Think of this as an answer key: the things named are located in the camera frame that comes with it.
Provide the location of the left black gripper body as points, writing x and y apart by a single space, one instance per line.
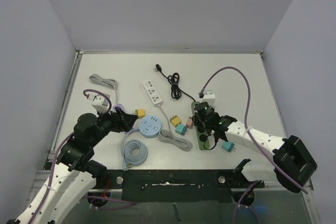
109 123

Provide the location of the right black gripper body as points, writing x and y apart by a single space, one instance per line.
200 123

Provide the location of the green power strip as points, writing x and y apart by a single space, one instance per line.
200 140

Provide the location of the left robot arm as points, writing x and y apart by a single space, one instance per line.
73 172

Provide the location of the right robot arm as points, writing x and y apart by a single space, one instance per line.
291 164

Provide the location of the yellow charger left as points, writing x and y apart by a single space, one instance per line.
140 113

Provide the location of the yellow charger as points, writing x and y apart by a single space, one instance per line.
175 120
140 113

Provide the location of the pink charger left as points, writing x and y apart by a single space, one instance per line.
189 122

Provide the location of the round blue power strip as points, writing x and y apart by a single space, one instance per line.
150 126

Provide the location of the teal charger centre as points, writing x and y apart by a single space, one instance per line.
180 129

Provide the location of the teal charger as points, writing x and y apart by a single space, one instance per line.
228 146
180 129

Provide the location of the yellow charger centre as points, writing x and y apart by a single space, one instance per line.
175 120

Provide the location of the teal charger right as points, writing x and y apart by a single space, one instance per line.
228 146

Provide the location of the white power strip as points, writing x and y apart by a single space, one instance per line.
152 93

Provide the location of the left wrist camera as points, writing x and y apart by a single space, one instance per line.
99 102

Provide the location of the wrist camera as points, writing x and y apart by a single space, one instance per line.
99 102
208 96

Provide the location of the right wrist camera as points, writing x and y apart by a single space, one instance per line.
208 96

